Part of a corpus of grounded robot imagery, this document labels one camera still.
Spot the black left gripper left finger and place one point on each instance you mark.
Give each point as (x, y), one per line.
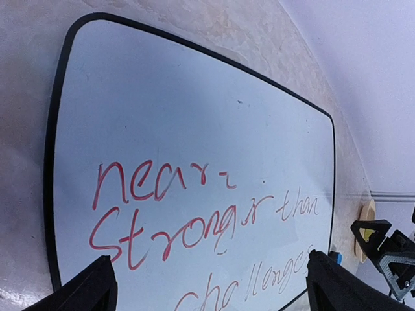
(94, 288)

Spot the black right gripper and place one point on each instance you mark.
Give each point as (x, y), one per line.
(394, 253)

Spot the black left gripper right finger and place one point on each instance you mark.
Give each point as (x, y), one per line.
(331, 287)

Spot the blue whiteboard eraser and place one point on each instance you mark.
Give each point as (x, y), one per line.
(336, 256)

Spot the white whiteboard with black frame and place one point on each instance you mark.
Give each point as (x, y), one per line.
(205, 182)

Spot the yellow-green plastic bowl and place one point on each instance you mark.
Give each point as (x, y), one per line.
(367, 233)

